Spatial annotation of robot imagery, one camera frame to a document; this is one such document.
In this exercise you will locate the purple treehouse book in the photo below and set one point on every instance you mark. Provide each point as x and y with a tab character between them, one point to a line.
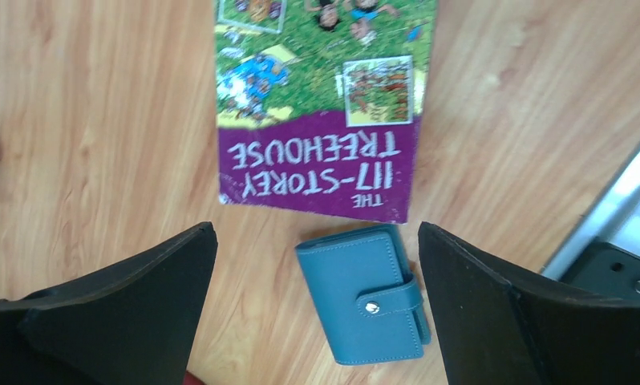
319	104

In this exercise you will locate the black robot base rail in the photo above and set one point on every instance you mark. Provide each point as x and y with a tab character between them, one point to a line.
603	268

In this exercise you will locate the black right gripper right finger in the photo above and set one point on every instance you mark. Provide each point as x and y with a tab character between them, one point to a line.
499	323

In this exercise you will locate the blue leather wallet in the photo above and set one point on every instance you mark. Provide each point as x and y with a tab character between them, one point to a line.
367	298

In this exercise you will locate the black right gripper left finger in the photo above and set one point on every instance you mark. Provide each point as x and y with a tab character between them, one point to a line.
132	322

